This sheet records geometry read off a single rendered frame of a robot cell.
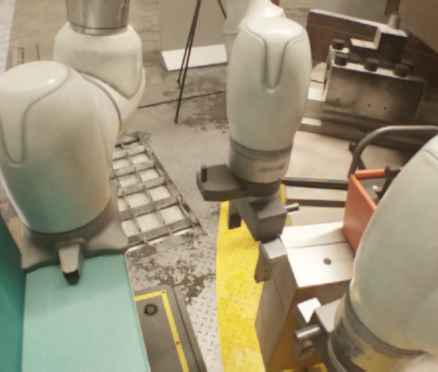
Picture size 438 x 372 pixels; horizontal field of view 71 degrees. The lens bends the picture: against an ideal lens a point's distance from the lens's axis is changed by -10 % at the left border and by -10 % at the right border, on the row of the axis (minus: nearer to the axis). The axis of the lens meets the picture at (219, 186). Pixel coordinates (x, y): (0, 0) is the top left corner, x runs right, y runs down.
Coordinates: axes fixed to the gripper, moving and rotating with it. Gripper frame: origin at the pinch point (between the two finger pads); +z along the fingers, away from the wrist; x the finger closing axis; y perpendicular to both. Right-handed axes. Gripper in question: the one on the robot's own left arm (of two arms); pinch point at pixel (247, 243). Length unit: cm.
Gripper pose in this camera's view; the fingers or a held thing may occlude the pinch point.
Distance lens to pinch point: 62.1
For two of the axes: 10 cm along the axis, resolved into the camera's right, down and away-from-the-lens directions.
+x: -3.3, -6.0, 7.3
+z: -0.3, 7.8, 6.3
